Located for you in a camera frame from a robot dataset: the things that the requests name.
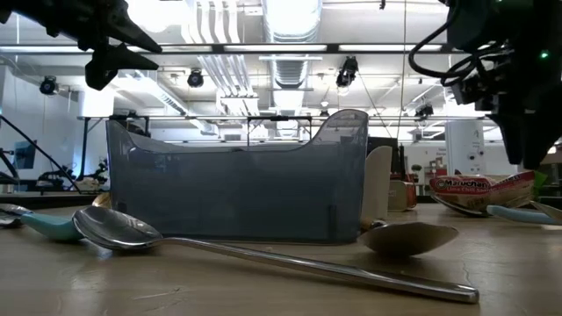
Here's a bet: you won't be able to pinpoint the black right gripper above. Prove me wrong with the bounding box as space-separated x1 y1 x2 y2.
487 37 562 170

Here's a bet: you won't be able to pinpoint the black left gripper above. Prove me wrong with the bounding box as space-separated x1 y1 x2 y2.
0 0 163 91

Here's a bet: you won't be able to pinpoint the steel spoon orange handle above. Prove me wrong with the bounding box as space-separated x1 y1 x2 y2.
529 199 562 222

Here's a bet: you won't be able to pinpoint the steel spoon light blue handle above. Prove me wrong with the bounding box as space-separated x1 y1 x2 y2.
486 204 562 226

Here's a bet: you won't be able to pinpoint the lime chili ramen packet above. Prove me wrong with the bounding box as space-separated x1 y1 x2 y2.
429 169 549 217

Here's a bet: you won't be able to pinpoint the polished steel spoon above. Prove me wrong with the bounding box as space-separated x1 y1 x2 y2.
431 194 488 219

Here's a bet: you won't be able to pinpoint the gold spoon green handle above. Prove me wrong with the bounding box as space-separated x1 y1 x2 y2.
90 191 113 210

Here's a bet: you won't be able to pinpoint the long all-steel spoon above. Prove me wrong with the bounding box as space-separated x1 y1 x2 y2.
71 205 480 305

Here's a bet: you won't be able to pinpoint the steel spoon teal handle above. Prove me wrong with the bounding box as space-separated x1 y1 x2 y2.
0 203 85 242

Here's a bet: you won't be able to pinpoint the white round pillar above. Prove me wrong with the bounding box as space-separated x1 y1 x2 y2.
445 118 487 176

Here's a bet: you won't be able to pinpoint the black ceiling spot lamp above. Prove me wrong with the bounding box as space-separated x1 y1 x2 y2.
414 103 436 120
335 55 360 88
38 75 59 97
186 68 205 89

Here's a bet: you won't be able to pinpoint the red storage shelf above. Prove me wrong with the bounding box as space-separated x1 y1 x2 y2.
423 157 449 177

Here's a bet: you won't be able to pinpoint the white ceiling pipes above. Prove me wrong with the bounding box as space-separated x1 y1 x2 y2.
182 0 260 118

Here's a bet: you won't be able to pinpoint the black background box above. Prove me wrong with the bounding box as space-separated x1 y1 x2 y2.
367 136 405 176

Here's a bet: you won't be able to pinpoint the background robot equipment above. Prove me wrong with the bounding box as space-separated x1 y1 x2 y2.
37 158 110 193

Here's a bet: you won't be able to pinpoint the red rectangular spice tin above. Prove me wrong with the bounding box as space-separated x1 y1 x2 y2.
387 172 418 212

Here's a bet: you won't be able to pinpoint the computer monitor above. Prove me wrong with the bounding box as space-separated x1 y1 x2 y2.
12 140 39 171

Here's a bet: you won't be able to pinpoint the light grey plastic bin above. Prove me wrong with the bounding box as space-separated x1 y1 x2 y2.
360 145 393 223

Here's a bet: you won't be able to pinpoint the dark grey translucent plastic bin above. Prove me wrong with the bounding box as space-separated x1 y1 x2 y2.
104 108 370 245

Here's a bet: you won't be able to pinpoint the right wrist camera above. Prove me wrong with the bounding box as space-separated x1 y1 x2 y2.
450 72 501 111

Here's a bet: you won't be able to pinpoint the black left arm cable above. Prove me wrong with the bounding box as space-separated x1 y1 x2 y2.
0 114 83 194

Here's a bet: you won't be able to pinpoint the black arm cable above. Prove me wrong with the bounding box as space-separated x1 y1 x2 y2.
0 114 83 194
407 17 506 88

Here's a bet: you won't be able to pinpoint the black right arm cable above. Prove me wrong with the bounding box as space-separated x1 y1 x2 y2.
407 17 506 88

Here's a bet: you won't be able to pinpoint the thin hanging wire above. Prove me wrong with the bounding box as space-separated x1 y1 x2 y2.
397 0 408 141

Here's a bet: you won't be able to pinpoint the steel spoon wooden handle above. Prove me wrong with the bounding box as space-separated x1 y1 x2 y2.
357 218 460 258

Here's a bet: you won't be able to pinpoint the black aluminium table frame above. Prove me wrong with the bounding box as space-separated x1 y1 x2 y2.
0 191 562 211

